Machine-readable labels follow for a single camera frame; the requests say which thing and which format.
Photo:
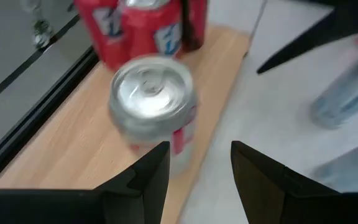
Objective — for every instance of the wooden tray board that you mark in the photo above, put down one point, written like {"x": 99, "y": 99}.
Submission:
{"x": 89, "y": 140}

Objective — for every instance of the person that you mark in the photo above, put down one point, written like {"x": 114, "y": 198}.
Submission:
{"x": 41, "y": 34}

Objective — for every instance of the red Fanta can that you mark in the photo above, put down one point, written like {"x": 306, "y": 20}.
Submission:
{"x": 145, "y": 31}
{"x": 104, "y": 34}

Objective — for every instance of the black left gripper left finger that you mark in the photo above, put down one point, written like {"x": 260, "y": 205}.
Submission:
{"x": 145, "y": 193}

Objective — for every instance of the red can with black graphic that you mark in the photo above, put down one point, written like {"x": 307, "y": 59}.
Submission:
{"x": 194, "y": 25}

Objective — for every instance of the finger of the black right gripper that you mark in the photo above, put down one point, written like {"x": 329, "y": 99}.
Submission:
{"x": 322, "y": 34}

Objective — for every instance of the silver Diet Coke can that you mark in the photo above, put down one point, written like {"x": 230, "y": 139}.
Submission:
{"x": 151, "y": 93}

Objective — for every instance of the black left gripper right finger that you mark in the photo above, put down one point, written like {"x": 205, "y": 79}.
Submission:
{"x": 269, "y": 193}

